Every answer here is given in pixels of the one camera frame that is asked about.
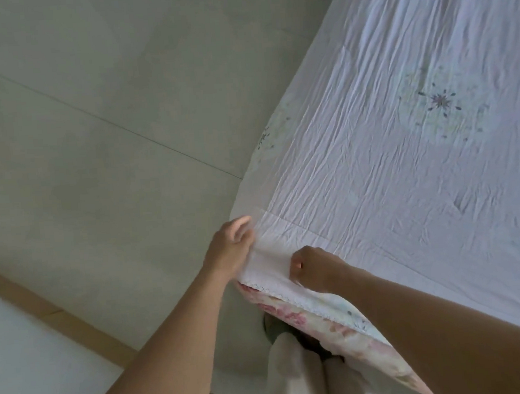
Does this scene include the pink floral mattress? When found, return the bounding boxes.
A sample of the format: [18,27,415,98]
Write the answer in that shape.
[236,269,428,394]

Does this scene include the wooden baseboard strip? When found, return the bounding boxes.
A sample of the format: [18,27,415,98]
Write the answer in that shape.
[0,246,239,394]

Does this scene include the person's right forearm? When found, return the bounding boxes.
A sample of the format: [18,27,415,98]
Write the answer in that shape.
[327,254,520,394]

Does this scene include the dark green slipper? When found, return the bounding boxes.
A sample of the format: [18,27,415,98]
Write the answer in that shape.
[262,311,298,347]

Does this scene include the person's right hand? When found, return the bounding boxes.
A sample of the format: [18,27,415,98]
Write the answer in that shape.
[287,243,354,296]

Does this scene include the person's white trousers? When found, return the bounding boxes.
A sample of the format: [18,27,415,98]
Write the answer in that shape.
[262,324,417,394]

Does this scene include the person's left hand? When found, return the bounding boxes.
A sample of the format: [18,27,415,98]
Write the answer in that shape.
[199,215,259,283]

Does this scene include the person's left forearm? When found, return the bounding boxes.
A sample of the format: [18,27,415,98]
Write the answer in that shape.
[72,262,245,394]

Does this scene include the white floral bed sheet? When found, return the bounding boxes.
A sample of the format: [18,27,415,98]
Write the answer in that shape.
[214,0,520,361]

